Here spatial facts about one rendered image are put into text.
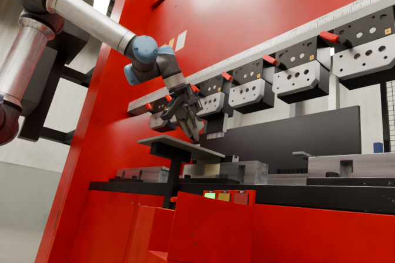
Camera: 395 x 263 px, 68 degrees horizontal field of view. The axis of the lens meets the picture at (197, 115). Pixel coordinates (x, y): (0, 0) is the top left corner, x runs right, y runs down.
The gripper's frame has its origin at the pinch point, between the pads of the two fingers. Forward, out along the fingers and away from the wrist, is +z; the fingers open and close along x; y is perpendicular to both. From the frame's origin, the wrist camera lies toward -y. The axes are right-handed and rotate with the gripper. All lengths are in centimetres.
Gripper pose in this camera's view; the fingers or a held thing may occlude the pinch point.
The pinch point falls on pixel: (193, 138)
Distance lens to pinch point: 108.9
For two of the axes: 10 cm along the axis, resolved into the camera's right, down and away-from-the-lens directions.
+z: 3.7, 9.2, 1.0
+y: 6.9, -3.5, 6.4
